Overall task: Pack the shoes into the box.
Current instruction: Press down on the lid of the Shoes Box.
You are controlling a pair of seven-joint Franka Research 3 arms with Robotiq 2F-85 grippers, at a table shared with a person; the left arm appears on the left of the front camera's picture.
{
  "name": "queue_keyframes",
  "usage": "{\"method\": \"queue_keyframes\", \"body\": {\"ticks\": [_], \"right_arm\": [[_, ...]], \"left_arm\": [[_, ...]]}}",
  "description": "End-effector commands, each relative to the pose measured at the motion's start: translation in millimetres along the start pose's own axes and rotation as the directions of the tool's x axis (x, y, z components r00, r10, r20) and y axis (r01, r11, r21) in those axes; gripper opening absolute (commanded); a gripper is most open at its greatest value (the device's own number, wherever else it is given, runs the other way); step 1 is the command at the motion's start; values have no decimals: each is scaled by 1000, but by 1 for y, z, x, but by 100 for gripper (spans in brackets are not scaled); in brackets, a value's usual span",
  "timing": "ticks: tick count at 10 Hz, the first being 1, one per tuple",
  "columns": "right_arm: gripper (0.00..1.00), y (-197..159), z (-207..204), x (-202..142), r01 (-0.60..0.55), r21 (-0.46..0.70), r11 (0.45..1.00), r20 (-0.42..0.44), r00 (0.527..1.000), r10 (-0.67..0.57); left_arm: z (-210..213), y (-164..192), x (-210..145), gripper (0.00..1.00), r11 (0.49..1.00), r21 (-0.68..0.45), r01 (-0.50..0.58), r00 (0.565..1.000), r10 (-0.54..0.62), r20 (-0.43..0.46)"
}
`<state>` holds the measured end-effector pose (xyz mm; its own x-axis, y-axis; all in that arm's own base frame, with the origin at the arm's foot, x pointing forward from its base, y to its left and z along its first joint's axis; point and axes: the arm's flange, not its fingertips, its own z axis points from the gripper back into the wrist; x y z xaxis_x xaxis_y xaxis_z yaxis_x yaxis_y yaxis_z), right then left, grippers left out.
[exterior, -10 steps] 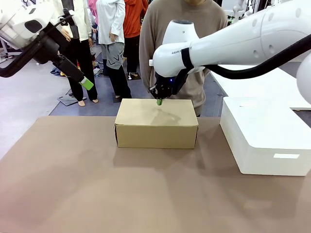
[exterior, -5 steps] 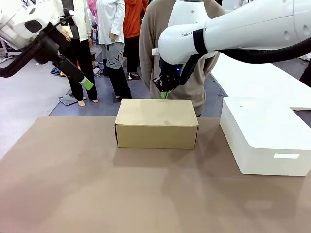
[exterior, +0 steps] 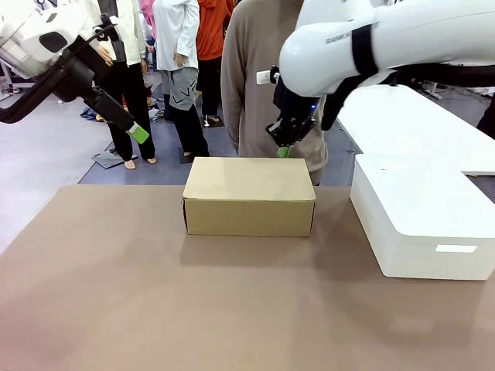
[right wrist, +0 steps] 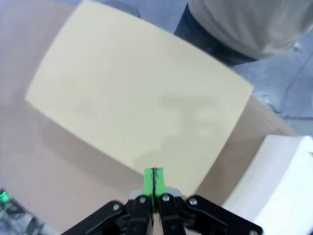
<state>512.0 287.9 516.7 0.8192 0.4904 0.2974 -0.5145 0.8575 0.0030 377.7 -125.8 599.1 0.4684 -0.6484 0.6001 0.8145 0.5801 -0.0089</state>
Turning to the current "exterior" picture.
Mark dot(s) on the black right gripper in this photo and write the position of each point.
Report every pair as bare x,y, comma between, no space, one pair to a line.
295,108

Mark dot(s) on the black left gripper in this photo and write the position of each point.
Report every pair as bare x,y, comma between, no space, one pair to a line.
79,79

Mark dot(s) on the brown cardboard shoe box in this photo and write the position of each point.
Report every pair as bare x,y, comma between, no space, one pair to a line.
247,201

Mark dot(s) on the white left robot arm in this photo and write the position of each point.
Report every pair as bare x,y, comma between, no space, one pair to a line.
35,42

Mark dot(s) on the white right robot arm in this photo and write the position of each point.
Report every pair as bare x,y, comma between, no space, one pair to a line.
386,38

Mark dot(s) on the mannequin in white jacket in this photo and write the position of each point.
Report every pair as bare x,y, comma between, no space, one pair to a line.
131,96

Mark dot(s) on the blue clothes pile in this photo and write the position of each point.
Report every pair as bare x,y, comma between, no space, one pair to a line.
89,114

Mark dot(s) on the clothes pile on floor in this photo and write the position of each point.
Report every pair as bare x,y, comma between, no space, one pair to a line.
156,110

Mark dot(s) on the person in beige sweater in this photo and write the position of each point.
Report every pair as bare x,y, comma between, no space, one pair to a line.
251,96

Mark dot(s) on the mannequin in grey shorts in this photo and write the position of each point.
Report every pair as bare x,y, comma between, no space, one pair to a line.
181,77

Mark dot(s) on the white background workbench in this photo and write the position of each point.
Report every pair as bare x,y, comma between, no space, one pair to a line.
7,77

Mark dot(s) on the white plastic storage bin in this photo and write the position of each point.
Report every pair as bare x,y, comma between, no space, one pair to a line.
425,216

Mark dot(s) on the grey mannequin base plate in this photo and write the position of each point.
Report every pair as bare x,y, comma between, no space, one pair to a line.
106,159

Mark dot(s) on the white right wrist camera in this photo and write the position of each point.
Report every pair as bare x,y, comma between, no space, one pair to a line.
267,76

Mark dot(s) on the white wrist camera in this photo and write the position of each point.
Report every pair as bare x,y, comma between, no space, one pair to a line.
106,28
267,76

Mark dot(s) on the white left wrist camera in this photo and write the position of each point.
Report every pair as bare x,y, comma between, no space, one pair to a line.
106,28

